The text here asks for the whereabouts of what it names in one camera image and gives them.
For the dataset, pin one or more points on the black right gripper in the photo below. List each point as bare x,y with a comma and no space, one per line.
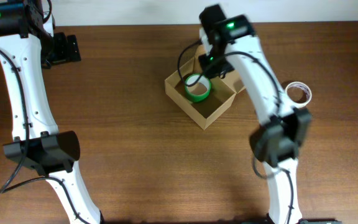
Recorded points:
209,70

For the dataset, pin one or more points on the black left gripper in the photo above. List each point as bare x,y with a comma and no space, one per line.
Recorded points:
64,53

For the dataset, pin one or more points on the green tape roll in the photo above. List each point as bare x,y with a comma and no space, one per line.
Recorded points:
197,91

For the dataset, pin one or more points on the brown cardboard box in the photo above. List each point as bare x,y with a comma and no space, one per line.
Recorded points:
217,98

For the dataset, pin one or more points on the beige masking tape roll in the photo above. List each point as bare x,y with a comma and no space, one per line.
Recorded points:
300,94

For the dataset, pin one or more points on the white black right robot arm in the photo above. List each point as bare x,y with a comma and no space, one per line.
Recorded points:
232,43

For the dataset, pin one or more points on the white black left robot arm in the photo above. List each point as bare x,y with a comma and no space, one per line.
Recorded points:
29,44

